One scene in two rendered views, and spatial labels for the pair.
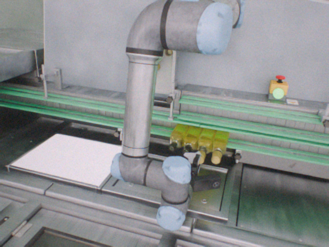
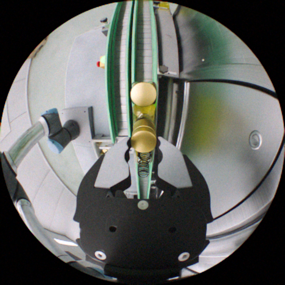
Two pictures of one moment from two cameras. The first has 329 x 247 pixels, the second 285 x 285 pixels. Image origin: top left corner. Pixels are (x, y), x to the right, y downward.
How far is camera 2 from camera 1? 1.01 m
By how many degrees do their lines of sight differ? 30
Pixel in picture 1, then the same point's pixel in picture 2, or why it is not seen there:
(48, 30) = not seen: hidden behind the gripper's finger
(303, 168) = (170, 30)
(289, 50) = (86, 67)
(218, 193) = (229, 91)
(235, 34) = (82, 102)
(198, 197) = (241, 151)
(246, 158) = (172, 68)
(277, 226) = not seen: outside the picture
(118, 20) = not seen: hidden behind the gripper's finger
